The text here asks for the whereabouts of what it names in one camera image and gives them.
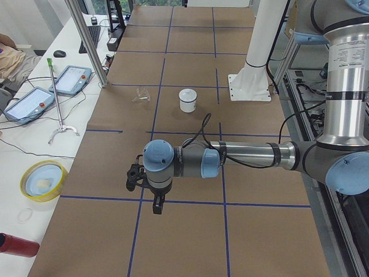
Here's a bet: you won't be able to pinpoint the metal reacher grabber tool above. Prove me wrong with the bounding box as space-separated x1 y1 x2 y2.
47 58 80 145

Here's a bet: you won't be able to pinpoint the far blue teach pendant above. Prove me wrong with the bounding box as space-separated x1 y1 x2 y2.
55 65 92 96

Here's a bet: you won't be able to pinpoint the black computer mouse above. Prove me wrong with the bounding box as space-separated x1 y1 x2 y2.
53 50 66 58

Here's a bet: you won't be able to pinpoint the blue teach pendant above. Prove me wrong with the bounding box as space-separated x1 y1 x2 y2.
4 87 55 124
55 65 92 96

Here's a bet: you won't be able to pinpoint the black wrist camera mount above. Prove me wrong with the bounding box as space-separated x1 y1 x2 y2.
126 155 149 192

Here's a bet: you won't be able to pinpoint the near blue teach pendant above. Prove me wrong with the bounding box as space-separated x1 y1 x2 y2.
4 87 55 124

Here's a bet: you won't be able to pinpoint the aluminium frame post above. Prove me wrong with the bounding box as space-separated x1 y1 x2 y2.
65 0 108 88

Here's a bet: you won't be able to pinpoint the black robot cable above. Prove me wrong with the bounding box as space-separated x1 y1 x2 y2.
181 113 318 169

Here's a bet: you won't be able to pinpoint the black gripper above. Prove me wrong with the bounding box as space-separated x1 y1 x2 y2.
149 184 171 214

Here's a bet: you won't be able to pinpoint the yellow tape roll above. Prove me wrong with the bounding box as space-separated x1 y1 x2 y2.
20 160 68 203

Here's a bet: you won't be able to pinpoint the clear plastic ring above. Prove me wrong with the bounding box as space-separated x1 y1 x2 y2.
18 208 33 223

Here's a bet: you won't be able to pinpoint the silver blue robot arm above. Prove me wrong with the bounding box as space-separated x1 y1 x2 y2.
139 1 368 214

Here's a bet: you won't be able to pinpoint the white enamel cup blue rim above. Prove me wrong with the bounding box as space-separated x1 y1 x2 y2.
179 88 197 113

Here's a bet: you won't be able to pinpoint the black box device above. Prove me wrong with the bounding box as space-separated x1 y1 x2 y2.
107 28 123 52

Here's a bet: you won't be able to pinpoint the black keyboard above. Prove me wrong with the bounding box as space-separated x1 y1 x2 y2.
78 25 102 54

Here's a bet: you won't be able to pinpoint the red cylinder bottle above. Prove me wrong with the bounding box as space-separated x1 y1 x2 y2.
1 233 40 257

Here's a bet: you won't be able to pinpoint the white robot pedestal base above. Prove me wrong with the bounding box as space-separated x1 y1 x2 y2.
228 0 289 102

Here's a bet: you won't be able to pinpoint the seated person beige clothes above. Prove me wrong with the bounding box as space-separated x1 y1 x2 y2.
1 34 42 92

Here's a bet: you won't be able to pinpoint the light blue plate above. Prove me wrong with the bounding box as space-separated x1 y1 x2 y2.
25 164 62 196

